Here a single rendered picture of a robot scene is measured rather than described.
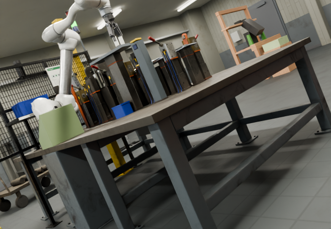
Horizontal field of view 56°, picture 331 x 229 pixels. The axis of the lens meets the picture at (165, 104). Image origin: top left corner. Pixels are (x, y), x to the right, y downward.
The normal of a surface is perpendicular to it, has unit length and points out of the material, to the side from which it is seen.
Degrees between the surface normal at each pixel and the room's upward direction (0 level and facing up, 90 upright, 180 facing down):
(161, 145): 90
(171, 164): 90
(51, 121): 90
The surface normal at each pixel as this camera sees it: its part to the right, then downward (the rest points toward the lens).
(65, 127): 0.65, -0.23
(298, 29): -0.70, 0.34
